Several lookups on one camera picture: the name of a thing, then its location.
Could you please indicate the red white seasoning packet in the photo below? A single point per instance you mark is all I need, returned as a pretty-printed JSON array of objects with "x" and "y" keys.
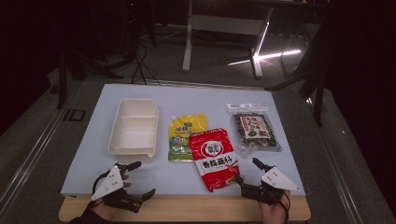
[{"x": 214, "y": 149}]

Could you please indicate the clear dried seaweed packet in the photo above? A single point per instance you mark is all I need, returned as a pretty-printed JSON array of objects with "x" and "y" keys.
[{"x": 255, "y": 130}]

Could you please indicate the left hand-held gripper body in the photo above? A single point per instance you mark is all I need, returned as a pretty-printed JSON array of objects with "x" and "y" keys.
[{"x": 109, "y": 183}]

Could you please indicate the pale work mat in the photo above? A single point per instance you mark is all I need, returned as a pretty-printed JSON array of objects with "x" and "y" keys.
[{"x": 193, "y": 99}]

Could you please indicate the yellow green spout pouch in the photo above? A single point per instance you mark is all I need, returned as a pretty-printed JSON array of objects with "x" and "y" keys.
[{"x": 182, "y": 130}]

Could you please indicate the black metal stand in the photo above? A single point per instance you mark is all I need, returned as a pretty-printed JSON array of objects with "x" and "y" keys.
[{"x": 62, "y": 84}]

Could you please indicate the dark stand with legs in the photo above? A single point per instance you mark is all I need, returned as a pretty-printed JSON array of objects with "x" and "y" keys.
[{"x": 317, "y": 102}]

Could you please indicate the person's left hand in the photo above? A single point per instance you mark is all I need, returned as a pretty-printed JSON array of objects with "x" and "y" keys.
[{"x": 109, "y": 212}]

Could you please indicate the grey metal stand leg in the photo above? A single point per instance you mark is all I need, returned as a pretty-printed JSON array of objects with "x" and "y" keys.
[{"x": 292, "y": 43}]

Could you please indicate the person's right hand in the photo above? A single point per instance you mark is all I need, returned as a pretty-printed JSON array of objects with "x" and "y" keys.
[{"x": 274, "y": 214}]

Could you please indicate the white divided plastic container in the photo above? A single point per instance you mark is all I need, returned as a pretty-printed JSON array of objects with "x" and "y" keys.
[{"x": 134, "y": 137}]

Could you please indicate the wooden table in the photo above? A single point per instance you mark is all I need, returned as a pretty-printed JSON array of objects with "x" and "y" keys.
[{"x": 186, "y": 209}]

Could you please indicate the white metal table frame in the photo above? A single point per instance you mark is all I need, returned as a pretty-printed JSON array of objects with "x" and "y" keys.
[{"x": 224, "y": 24}]

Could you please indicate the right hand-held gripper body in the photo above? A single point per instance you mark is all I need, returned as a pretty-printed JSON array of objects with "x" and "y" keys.
[{"x": 275, "y": 182}]

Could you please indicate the metal floor rail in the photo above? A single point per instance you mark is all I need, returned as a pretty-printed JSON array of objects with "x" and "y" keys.
[
  {"x": 34, "y": 149},
  {"x": 339, "y": 174}
]

